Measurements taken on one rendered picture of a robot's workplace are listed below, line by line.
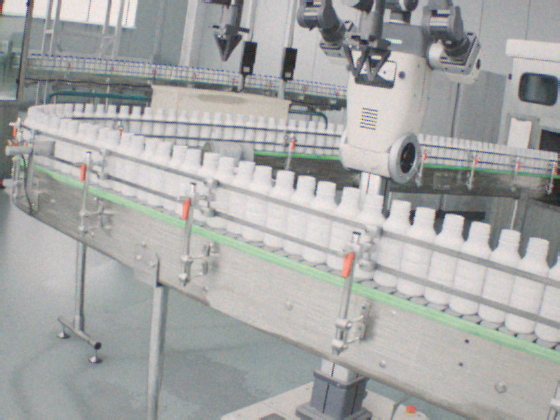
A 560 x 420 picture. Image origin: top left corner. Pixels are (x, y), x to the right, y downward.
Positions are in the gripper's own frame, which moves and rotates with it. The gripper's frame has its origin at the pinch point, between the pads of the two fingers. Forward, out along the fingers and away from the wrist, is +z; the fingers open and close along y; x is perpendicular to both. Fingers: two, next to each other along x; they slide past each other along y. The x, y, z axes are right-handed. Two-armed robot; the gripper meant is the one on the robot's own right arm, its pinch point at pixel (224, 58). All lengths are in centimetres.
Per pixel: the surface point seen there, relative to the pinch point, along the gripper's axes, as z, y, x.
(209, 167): 27.1, 15.2, 16.1
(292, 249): 39, 16, 46
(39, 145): 33, 22, -59
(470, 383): 51, 19, 93
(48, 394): 141, -1, -83
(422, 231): 27, 17, 75
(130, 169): 33.1, 16.9, -13.1
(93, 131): 25.8, 15.1, -36.7
